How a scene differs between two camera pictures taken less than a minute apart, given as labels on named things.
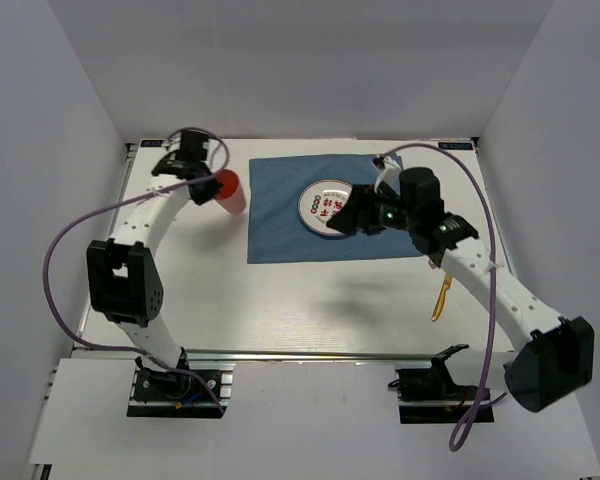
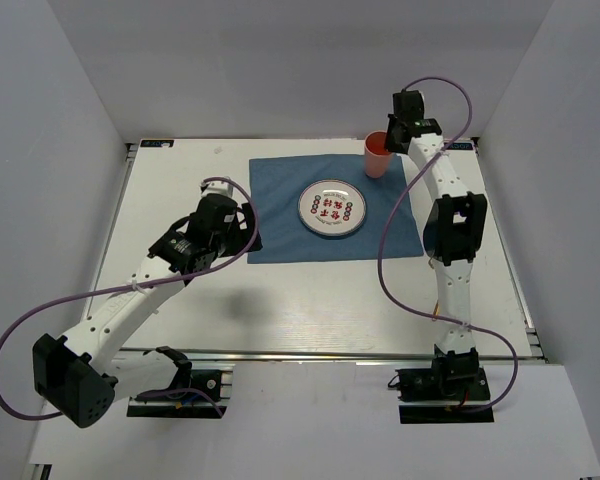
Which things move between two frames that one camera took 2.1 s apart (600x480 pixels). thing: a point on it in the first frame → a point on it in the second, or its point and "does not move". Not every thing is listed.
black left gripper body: (210, 189) → (231, 243)
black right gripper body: (389, 213) → (390, 144)
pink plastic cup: (231, 194) → (377, 159)
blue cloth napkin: (275, 229) does not move
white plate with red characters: (319, 201) does not move
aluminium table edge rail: (292, 355) does not move
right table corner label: (455, 146) does not move
